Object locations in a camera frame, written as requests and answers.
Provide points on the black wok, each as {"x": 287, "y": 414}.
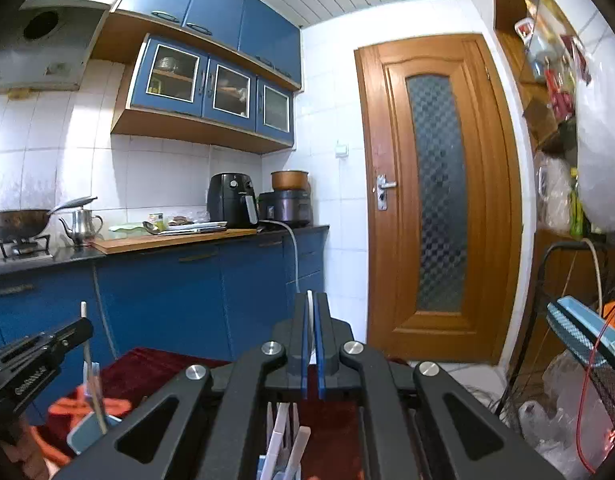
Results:
{"x": 17, "y": 222}

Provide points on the brown pot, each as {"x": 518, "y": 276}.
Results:
{"x": 290, "y": 180}

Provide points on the white light switch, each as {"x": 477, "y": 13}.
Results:
{"x": 342, "y": 149}

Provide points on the black air fryer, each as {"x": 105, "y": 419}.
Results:
{"x": 227, "y": 195}

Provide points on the wooden cutting board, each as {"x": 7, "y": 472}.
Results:
{"x": 162, "y": 241}

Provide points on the blue basket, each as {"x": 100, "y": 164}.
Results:
{"x": 572, "y": 325}

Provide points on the blue upper wall cabinet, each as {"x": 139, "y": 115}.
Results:
{"x": 212, "y": 5}

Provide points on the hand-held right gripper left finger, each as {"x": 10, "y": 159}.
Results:
{"x": 300, "y": 360}

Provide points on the blue glass-door wall cabinet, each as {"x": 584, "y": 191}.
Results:
{"x": 177, "y": 85}

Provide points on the wooden wall shelf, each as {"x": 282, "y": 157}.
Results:
{"x": 507, "y": 10}

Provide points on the dark rice cooker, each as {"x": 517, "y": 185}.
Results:
{"x": 287, "y": 205}

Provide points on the light blue utensil box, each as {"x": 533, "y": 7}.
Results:
{"x": 87, "y": 435}

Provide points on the metal kettle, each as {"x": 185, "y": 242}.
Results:
{"x": 84, "y": 225}

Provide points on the blue base cabinets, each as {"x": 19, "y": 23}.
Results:
{"x": 187, "y": 290}

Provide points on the grey range hood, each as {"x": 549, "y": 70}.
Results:
{"x": 47, "y": 60}

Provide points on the person's left hand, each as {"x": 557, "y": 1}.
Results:
{"x": 27, "y": 462}

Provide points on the wooden chopstick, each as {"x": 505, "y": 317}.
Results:
{"x": 96, "y": 400}

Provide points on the clear plastic bags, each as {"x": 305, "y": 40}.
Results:
{"x": 552, "y": 410}

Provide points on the printed plush blanket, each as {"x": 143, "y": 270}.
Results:
{"x": 152, "y": 375}

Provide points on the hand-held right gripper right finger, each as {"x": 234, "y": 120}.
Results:
{"x": 325, "y": 360}

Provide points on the wooden door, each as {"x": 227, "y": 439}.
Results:
{"x": 387, "y": 260}

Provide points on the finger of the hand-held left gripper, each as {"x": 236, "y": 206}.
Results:
{"x": 72, "y": 335}

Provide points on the white plastic bag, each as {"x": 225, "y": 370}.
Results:
{"x": 602, "y": 160}

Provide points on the gas stove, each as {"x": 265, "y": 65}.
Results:
{"x": 27, "y": 250}

